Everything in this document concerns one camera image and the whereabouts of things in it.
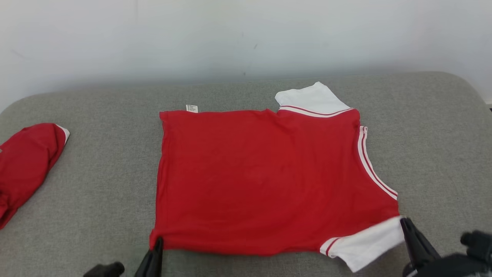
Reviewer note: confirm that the plain red white-trimmed garment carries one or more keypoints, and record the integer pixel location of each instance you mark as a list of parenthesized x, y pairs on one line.
[(23, 165)]

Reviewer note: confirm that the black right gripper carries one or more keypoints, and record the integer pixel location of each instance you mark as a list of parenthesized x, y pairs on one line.
[(461, 267)]

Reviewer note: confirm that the red white printed basketball jersey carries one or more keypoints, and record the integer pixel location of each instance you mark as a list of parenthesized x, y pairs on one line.
[(261, 181)]

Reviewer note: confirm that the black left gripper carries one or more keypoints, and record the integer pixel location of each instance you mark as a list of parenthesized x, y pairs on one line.
[(105, 270)]

